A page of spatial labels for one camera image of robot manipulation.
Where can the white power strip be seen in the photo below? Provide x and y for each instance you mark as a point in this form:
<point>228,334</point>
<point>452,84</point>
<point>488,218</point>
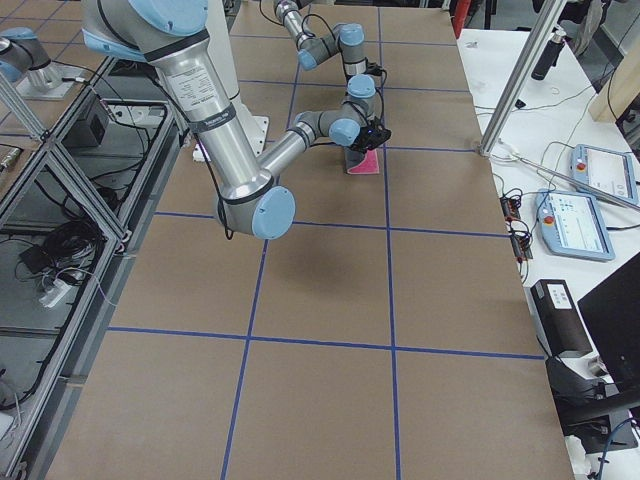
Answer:
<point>55,293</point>

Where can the teach pendant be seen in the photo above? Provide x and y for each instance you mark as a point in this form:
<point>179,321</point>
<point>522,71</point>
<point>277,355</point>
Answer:
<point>606,170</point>
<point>572,225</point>

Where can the pink grey towel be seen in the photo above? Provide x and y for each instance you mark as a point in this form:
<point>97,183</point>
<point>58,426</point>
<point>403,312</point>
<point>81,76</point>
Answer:
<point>358,163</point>

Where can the black thermos bottle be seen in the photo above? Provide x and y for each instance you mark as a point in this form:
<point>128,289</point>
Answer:
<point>550,54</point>

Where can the near teach pendant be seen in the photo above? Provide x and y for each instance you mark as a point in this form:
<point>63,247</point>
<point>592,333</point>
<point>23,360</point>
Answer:
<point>572,225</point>

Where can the small circuit board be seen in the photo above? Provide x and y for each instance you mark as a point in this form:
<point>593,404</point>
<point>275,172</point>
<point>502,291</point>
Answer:
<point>519,232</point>

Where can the aluminium frame post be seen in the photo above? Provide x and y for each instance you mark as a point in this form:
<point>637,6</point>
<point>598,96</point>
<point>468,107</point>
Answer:
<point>529,55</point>

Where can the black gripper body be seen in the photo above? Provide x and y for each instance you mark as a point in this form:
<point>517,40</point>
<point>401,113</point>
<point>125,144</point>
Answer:
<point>361,141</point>

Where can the black monitor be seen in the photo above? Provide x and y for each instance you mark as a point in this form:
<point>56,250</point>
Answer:
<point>610,312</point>

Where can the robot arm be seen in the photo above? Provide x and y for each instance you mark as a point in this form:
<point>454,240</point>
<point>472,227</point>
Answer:
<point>174,38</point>
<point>344,39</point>

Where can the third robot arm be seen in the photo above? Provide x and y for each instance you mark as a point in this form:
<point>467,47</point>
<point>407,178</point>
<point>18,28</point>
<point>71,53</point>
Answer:
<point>25,61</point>

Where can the black box with label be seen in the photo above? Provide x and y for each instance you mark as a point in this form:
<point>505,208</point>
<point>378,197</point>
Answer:
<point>562,326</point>

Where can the far teach pendant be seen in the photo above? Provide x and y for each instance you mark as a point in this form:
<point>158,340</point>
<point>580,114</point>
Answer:
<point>606,170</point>

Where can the aluminium frame rack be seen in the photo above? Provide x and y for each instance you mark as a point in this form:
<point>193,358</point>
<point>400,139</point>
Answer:
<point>80,178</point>

